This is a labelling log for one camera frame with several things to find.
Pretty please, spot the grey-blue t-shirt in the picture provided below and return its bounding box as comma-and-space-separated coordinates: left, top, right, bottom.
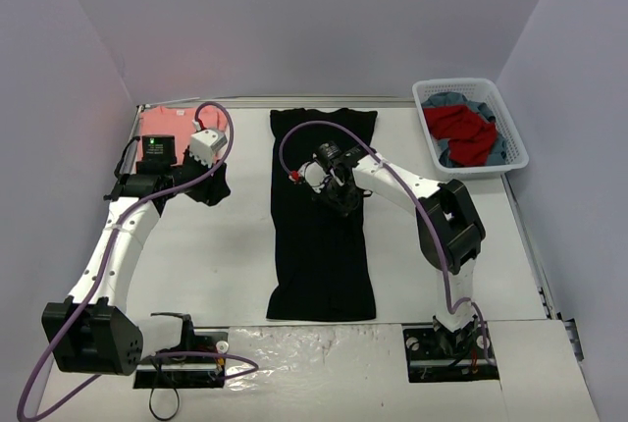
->
423, 92, 506, 166

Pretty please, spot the white plastic laundry basket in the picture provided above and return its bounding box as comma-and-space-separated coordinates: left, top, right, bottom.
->
412, 78, 529, 180

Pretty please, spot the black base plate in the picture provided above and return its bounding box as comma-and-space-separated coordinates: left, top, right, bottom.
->
132, 328, 229, 390
402, 318, 499, 384

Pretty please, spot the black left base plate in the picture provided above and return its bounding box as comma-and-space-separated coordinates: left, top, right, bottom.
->
132, 328, 229, 390

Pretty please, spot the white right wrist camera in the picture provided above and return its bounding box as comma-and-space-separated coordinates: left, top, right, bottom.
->
288, 161, 331, 194

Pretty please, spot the thin black loop cable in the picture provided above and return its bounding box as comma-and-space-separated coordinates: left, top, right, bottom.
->
148, 385, 181, 421

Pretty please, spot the red t-shirt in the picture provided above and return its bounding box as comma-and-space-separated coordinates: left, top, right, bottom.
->
423, 104, 497, 168

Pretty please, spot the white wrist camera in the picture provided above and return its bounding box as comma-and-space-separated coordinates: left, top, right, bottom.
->
288, 161, 331, 194
187, 129, 228, 167

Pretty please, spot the folded pink t-shirt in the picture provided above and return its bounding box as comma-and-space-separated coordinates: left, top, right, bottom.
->
138, 106, 228, 165

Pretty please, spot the black t-shirt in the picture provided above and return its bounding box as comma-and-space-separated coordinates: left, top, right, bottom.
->
266, 108, 378, 322

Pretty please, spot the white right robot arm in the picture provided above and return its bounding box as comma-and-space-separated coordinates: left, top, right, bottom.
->
299, 144, 486, 356

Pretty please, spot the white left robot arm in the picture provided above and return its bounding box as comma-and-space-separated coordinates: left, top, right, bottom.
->
42, 129, 230, 376

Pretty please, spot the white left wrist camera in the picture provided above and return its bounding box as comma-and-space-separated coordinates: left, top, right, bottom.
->
187, 129, 228, 167

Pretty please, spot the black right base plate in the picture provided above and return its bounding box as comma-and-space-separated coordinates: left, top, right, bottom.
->
402, 318, 499, 384

